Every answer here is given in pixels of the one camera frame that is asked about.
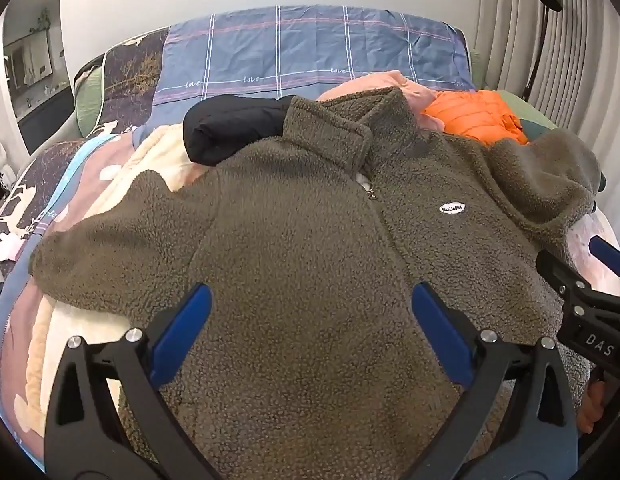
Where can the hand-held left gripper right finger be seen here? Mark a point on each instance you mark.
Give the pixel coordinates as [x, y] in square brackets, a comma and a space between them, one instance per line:
[440, 332]

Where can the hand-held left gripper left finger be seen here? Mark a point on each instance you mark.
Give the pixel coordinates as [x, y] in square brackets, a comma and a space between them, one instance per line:
[187, 332]

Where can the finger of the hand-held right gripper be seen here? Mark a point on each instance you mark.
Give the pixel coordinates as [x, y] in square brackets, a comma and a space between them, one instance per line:
[557, 270]
[607, 251]

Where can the olive brown fleece jacket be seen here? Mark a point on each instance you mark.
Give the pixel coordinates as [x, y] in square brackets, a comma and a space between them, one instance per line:
[290, 235]

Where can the person's right hand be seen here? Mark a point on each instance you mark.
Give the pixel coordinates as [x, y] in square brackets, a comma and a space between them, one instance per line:
[592, 405]

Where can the dark green garment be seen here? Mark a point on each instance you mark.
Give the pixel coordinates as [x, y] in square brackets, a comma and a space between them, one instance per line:
[537, 130]

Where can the orange puffer jacket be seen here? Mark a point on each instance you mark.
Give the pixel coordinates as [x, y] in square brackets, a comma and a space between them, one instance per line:
[470, 115]

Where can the pale pleated curtain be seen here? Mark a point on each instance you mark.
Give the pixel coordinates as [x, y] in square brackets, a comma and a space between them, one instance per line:
[580, 60]

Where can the printed deer blanket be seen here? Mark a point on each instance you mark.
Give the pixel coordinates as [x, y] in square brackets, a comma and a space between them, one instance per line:
[65, 175]

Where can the pink white cloth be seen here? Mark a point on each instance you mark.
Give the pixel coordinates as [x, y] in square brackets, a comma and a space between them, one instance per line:
[5, 247]

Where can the black puffer jacket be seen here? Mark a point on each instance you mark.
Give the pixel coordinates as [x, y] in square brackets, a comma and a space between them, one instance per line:
[230, 125]

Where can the pink fleece garment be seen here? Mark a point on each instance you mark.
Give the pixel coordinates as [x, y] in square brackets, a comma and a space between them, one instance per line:
[415, 95]

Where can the dark cabinet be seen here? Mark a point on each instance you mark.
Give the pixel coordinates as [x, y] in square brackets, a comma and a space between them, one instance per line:
[45, 110]

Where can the blue plaid blanket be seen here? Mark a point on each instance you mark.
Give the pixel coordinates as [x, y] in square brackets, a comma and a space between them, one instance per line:
[290, 50]

